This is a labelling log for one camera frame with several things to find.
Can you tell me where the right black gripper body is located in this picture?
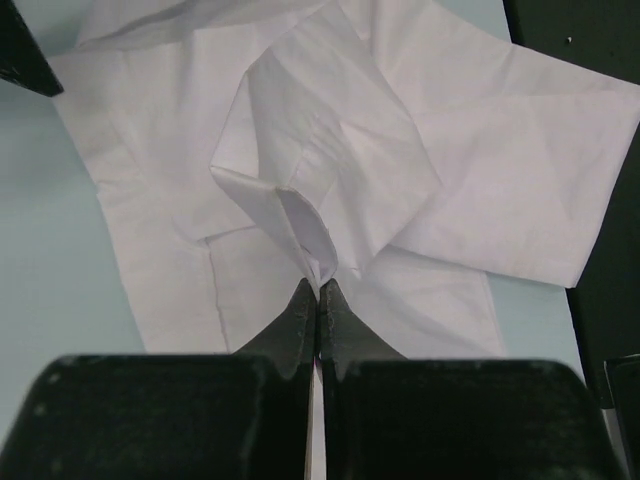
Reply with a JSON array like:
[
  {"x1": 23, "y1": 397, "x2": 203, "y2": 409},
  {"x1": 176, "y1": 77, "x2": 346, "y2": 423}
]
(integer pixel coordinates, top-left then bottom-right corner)
[{"x1": 0, "y1": 0, "x2": 64, "y2": 98}]

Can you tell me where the white long sleeve shirt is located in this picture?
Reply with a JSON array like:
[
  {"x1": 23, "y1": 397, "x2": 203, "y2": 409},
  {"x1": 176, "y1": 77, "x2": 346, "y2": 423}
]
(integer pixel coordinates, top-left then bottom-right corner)
[{"x1": 51, "y1": 1, "x2": 639, "y2": 357}]

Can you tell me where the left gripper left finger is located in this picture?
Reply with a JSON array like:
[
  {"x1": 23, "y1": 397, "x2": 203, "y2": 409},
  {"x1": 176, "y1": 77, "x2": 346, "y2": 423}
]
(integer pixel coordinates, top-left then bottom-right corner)
[{"x1": 1, "y1": 281, "x2": 316, "y2": 479}]

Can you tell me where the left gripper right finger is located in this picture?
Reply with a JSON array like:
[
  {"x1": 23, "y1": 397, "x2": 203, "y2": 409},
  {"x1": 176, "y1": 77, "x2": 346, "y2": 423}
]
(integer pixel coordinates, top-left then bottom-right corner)
[{"x1": 318, "y1": 281, "x2": 625, "y2": 479}]

